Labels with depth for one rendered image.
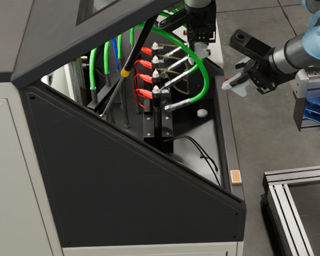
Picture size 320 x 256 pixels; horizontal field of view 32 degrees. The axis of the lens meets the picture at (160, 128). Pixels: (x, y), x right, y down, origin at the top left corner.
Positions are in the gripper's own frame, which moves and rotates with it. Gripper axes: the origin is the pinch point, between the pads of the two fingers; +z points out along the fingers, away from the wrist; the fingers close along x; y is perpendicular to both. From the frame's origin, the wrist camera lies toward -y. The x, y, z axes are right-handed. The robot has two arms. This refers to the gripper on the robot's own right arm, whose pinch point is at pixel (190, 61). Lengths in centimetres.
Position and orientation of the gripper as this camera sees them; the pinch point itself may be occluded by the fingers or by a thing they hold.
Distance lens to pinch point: 168.9
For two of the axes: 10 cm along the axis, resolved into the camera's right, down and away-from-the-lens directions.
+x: -0.2, -6.8, 7.3
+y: 10.0, -0.4, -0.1
